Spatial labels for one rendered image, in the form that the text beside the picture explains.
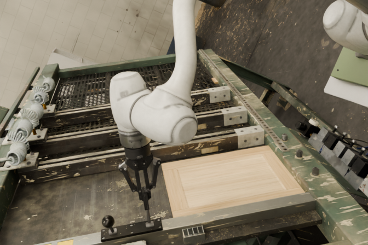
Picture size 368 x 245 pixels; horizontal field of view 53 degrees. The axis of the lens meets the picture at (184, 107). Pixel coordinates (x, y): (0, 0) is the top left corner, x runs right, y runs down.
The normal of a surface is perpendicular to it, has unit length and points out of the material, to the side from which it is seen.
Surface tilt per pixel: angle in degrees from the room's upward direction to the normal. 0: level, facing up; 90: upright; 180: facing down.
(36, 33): 90
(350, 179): 0
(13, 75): 90
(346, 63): 4
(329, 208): 59
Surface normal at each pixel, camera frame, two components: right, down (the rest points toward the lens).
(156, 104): -0.48, -0.48
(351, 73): -0.88, -0.29
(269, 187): -0.09, -0.90
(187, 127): 0.59, 0.40
